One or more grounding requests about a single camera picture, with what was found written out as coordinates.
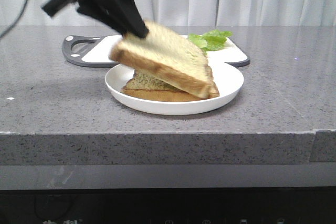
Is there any white round plate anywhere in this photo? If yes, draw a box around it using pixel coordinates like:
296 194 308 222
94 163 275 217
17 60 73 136
105 59 244 115

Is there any green lettuce leaf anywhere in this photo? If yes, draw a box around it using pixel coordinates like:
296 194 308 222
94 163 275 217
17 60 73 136
187 29 233 52

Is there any black cable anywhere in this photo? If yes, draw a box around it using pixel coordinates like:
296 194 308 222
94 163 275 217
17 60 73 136
0 0 38 39

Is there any black appliance front panel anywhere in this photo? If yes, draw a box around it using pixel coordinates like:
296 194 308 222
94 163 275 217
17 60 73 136
1 187 335 223

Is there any toasted bread slice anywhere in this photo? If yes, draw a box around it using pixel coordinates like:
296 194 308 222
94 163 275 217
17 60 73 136
109 20 219 99
120 66 219 102

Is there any white cutting board grey rim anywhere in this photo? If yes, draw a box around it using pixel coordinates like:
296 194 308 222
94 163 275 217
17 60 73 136
61 35 250 68

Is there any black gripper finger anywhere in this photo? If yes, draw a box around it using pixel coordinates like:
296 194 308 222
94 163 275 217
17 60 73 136
77 0 129 35
106 0 149 38

